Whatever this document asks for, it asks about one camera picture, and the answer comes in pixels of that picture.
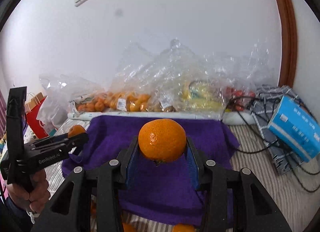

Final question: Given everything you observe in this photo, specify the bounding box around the black cable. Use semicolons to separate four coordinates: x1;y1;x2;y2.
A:
226;95;320;194

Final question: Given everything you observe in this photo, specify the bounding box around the black white patterned cloth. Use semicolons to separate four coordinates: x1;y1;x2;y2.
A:
250;84;305;176

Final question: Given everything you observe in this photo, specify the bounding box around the person's left hand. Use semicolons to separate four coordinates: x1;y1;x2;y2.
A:
5;169;50;214

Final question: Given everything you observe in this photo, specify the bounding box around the orange mandarin bottom left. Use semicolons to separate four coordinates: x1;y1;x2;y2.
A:
123;223;137;232

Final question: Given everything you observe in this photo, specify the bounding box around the red paper shopping bag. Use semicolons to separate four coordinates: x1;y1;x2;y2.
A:
25;92;48;139

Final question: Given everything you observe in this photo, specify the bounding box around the clear bag of mandarins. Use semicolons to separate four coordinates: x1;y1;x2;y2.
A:
69;43;156;115

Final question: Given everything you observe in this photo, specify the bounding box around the purple towel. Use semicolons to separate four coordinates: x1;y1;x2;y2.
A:
62;115;239;226

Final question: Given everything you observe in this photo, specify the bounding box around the large orange mandarin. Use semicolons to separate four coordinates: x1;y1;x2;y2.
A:
138;119;187;163

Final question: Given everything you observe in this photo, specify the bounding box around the clear bag of bananas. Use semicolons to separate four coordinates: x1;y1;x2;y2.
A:
150;39;226;120

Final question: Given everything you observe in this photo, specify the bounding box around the blue tissue pack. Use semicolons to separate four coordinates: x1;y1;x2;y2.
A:
267;96;319;162

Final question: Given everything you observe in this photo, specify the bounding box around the clear bag of red fruit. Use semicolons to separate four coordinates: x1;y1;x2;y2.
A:
221;44;274;111

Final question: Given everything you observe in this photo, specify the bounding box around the white plastic bag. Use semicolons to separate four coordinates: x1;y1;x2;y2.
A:
36;73;101;136

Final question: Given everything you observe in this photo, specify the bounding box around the orange mandarin bottom centre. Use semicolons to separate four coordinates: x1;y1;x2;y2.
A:
172;223;196;232

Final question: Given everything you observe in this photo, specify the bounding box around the brown wooden door frame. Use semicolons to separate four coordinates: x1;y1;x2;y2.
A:
276;0;298;87

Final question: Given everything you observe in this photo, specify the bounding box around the small orange mandarin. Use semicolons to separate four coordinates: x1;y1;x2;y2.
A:
67;125;86;138

